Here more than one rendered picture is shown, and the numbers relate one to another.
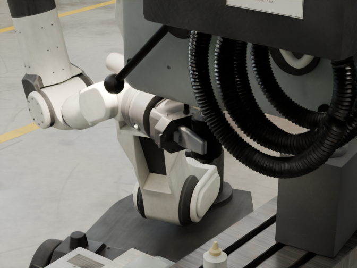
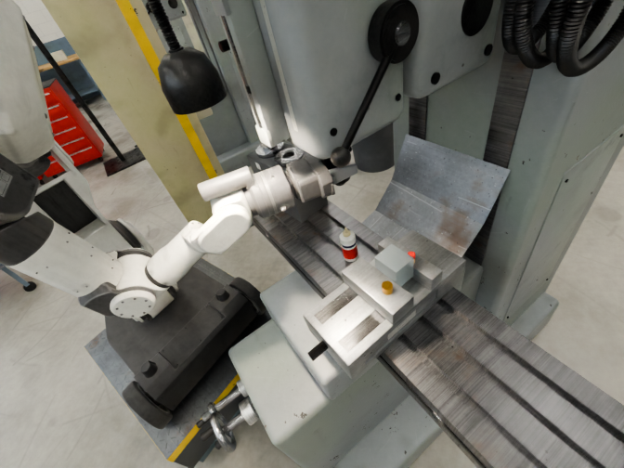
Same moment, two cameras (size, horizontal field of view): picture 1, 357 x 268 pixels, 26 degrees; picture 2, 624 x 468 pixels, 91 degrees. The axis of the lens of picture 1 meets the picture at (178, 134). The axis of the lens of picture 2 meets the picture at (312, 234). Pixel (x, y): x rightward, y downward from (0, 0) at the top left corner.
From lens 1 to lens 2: 104 cm
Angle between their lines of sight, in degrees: 55
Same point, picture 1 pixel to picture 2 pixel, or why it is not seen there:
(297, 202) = not seen: hidden behind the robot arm
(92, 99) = (224, 228)
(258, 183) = not seen: hidden behind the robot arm
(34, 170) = not seen: outside the picture
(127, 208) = (121, 333)
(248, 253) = (310, 235)
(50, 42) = (84, 248)
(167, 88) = (368, 128)
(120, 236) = (149, 343)
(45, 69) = (105, 271)
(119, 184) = (19, 361)
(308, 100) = (478, 49)
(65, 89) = (133, 269)
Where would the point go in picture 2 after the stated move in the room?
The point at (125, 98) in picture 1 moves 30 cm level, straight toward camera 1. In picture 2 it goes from (260, 198) to (435, 191)
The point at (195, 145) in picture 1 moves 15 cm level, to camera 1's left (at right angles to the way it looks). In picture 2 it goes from (350, 172) to (332, 225)
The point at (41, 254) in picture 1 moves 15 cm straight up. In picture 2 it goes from (138, 403) to (109, 386)
